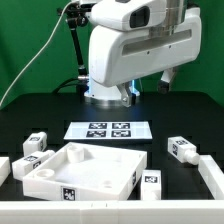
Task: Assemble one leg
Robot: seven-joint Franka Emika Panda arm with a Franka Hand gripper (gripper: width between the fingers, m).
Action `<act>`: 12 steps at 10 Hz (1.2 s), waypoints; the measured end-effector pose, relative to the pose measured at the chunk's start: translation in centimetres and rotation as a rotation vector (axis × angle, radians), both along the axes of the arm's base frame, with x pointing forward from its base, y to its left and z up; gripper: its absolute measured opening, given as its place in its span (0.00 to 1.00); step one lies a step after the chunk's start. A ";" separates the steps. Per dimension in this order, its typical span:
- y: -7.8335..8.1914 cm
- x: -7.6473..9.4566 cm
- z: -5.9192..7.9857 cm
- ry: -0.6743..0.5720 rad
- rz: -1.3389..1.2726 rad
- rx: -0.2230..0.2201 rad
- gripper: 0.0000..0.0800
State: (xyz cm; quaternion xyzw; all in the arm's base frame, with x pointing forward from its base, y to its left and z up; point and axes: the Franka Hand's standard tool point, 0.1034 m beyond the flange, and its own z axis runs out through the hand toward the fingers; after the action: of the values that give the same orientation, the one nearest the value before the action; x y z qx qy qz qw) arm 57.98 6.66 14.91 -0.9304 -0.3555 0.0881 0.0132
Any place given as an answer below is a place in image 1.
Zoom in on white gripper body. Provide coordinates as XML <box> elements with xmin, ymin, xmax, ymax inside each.
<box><xmin>89</xmin><ymin>7</ymin><xmax>202</xmax><ymax>87</ymax></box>

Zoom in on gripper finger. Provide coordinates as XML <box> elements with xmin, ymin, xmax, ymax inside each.
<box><xmin>158</xmin><ymin>67</ymin><xmax>177</xmax><ymax>94</ymax></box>
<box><xmin>117</xmin><ymin>82</ymin><xmax>132</xmax><ymax>107</ymax></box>

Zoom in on white square tabletop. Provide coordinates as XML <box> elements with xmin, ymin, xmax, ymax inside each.
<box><xmin>23</xmin><ymin>142</ymin><xmax>147</xmax><ymax>201</ymax></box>

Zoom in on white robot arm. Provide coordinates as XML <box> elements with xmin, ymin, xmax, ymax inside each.
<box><xmin>81</xmin><ymin>0</ymin><xmax>202</xmax><ymax>107</ymax></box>

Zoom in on white marker plate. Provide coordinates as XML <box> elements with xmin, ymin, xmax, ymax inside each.
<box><xmin>64</xmin><ymin>121</ymin><xmax>152</xmax><ymax>140</ymax></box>

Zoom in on white right fence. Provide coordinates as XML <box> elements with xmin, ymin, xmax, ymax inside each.
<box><xmin>198</xmin><ymin>155</ymin><xmax>224</xmax><ymax>200</ymax></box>

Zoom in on white fence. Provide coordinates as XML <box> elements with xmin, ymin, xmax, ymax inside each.
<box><xmin>0</xmin><ymin>200</ymin><xmax>224</xmax><ymax>224</ymax></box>
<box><xmin>0</xmin><ymin>157</ymin><xmax>11</xmax><ymax>186</ymax></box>
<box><xmin>198</xmin><ymin>155</ymin><xmax>224</xmax><ymax>200</ymax></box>

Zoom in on white left fence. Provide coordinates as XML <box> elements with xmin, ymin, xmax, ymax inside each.
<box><xmin>0</xmin><ymin>157</ymin><xmax>11</xmax><ymax>186</ymax></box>

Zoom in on white front fence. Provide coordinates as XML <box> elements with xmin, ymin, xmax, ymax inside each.
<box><xmin>0</xmin><ymin>200</ymin><xmax>224</xmax><ymax>224</ymax></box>

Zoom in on black base cables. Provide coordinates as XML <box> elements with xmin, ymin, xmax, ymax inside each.
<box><xmin>51</xmin><ymin>77</ymin><xmax>88</xmax><ymax>94</ymax></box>

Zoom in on black camera stand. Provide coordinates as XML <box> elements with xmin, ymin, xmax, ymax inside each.
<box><xmin>54</xmin><ymin>3</ymin><xmax>89</xmax><ymax>95</ymax></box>

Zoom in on white cable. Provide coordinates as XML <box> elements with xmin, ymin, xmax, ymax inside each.
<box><xmin>0</xmin><ymin>0</ymin><xmax>78</xmax><ymax>108</ymax></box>

